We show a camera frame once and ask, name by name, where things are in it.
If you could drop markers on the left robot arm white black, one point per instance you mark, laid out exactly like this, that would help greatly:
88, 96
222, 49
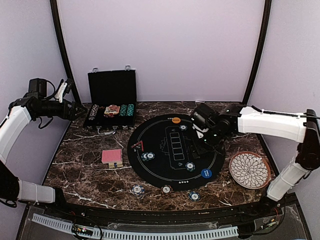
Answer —
35, 104

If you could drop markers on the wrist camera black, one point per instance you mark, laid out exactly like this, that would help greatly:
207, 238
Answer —
38, 87
200, 114

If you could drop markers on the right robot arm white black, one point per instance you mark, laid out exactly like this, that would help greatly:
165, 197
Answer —
302, 128

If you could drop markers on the card box in case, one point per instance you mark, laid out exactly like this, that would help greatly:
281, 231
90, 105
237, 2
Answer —
111, 111

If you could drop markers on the round black poker mat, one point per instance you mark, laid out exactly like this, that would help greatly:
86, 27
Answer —
173, 148

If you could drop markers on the red playing card deck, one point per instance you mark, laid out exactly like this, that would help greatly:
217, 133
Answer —
112, 156

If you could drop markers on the black white chips in case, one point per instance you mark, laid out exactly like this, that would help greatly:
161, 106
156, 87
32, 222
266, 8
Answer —
93, 112

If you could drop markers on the teal chips in case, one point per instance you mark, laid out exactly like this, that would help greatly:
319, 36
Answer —
127, 110

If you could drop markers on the floral patterned ceramic plate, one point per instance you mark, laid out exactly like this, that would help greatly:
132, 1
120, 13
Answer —
250, 170

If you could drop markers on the blue green chip stack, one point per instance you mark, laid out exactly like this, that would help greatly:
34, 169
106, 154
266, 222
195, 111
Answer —
194, 196

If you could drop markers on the red white chip stack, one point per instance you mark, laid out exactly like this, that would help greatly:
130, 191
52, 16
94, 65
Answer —
166, 191

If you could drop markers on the blue small blind button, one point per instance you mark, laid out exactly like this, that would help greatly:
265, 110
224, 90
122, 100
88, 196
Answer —
206, 173

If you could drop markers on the blue white chip stack left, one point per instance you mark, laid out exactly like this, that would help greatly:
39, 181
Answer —
138, 191

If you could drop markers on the orange big blind button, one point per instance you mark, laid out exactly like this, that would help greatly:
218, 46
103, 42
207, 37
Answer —
176, 120

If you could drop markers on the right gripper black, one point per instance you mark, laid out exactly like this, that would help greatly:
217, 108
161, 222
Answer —
199, 150

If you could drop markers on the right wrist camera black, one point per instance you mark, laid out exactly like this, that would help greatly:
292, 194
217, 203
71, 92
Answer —
200, 114

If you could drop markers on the white cable duct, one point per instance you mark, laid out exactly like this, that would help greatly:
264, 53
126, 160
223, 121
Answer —
96, 233

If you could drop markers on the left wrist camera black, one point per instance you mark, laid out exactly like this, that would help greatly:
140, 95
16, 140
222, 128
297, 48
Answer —
38, 87

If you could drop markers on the red triangle dealer marker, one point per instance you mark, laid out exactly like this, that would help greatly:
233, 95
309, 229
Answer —
138, 146

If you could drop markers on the black poker chip case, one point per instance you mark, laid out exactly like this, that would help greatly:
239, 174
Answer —
112, 87

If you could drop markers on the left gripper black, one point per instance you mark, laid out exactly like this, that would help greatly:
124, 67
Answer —
71, 115

